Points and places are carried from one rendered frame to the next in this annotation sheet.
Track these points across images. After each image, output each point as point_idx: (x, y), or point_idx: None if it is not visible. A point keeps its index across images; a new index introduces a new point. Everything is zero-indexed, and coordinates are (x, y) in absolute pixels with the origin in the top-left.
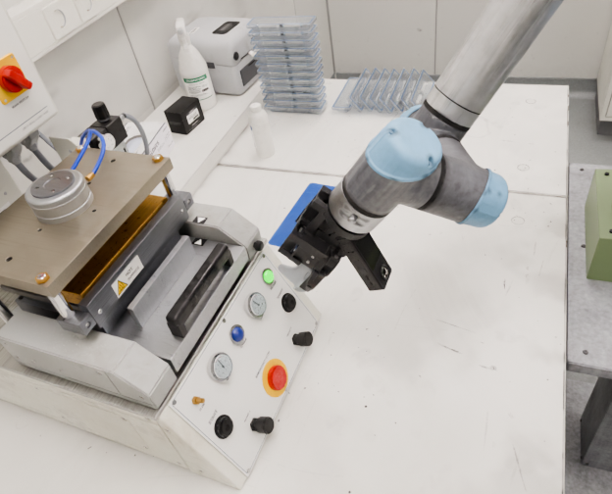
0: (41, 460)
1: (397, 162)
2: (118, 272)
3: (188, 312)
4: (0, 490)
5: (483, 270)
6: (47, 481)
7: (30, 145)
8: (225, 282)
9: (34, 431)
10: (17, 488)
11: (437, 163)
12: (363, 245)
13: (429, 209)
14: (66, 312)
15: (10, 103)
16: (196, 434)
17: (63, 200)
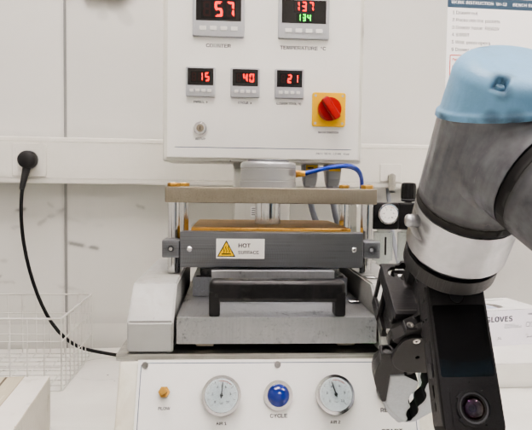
0: (112, 418)
1: (449, 80)
2: (232, 235)
3: (233, 293)
4: (78, 410)
5: None
6: (90, 428)
7: (327, 185)
8: (312, 324)
9: None
10: (81, 416)
11: (520, 93)
12: (451, 323)
13: (509, 217)
14: (170, 229)
15: (318, 128)
16: (130, 426)
17: (254, 165)
